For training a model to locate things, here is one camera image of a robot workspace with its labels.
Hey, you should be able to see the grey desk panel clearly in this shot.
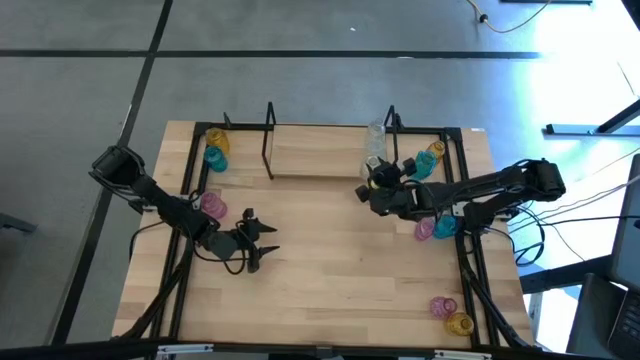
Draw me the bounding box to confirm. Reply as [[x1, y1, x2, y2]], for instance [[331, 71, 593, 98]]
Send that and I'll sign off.
[[610, 154, 640, 294]]

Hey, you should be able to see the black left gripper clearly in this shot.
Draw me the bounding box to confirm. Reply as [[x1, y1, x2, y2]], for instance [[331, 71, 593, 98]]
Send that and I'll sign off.
[[207, 208, 281, 275]]

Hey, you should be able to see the black floor stand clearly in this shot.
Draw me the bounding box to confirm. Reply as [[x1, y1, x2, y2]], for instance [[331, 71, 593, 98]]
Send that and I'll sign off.
[[543, 97, 640, 137]]

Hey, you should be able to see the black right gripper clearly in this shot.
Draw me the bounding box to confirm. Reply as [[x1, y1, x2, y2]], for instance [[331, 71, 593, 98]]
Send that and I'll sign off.
[[354, 157, 421, 219]]

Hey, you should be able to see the pink ribbed narrow-necked glass vase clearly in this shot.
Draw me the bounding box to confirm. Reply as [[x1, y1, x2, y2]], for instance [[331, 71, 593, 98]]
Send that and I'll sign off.
[[199, 192, 229, 221]]

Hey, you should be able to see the black metal table frame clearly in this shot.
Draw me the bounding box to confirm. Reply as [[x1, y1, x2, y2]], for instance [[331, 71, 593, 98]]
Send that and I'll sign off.
[[112, 119, 539, 351]]

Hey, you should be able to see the yellow round ribbed glass vase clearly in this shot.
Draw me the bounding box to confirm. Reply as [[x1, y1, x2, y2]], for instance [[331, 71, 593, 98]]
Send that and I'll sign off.
[[446, 312, 475, 337]]

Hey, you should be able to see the wooden shelf with black frame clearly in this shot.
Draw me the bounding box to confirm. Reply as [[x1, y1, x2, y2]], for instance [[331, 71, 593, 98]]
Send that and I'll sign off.
[[262, 102, 404, 184]]

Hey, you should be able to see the black keyboard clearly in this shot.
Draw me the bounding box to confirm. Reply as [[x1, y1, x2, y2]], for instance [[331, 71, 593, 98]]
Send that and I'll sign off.
[[607, 292, 640, 360]]

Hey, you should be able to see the teal tapered glass vase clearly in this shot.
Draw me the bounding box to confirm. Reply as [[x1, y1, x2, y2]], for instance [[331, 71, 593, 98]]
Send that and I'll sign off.
[[432, 214, 459, 240]]

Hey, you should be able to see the clear round-shouldered glass vase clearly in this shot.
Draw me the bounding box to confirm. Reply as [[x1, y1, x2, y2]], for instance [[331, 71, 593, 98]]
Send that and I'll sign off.
[[360, 154, 384, 181]]

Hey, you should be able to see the pink wide-mouthed cylinder glass vase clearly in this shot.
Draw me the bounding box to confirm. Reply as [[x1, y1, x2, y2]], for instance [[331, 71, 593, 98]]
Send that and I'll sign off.
[[413, 217, 436, 242]]

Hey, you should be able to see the black crossbar with silver brackets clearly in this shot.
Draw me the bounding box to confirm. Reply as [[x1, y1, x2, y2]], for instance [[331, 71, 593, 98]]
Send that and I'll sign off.
[[0, 335, 640, 360]]

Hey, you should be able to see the grey cabinet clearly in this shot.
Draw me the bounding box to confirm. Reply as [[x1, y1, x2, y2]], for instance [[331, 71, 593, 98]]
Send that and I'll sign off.
[[567, 272, 626, 360]]

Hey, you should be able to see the grey chair base leg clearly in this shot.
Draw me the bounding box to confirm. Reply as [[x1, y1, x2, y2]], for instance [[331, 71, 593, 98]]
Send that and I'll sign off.
[[0, 212, 39, 235]]

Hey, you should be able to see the black desk beam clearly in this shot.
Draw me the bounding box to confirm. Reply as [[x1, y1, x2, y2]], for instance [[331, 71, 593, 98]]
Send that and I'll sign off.
[[519, 254, 616, 296]]

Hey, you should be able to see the teal square diamond-pattern glass vase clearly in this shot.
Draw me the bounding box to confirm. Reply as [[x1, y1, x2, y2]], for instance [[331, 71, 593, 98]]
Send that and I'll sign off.
[[203, 145, 230, 174]]

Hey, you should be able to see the teal bulbous flared glass vase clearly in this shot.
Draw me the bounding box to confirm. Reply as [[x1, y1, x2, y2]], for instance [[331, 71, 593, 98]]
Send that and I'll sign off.
[[410, 149, 439, 181]]

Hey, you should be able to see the yellow diamond-pattern glass vase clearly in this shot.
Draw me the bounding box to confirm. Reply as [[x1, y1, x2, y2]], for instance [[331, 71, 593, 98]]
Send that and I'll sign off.
[[204, 127, 231, 155]]

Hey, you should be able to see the beige floor cable with plug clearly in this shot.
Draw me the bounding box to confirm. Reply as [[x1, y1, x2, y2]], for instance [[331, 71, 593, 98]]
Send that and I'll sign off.
[[466, 0, 554, 35]]

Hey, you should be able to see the clear tall-necked glass vase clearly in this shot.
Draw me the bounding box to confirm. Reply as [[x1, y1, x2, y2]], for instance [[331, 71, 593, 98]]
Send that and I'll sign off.
[[367, 118, 387, 144]]

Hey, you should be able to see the black power cable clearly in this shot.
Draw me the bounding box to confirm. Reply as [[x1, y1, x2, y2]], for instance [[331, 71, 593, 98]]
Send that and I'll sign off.
[[513, 204, 640, 267]]

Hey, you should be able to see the pink bulbous flared glass vase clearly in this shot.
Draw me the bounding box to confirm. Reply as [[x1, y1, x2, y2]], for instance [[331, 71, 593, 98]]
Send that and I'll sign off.
[[429, 295, 459, 321]]

